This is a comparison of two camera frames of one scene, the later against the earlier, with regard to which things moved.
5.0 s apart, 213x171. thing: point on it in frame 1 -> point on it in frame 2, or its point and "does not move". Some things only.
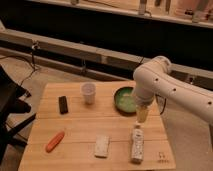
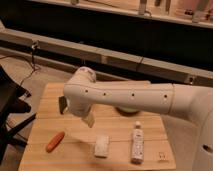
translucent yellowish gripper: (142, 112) -> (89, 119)
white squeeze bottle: (137, 151) does not move
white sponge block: (101, 146) does not move
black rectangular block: (63, 101) does not move
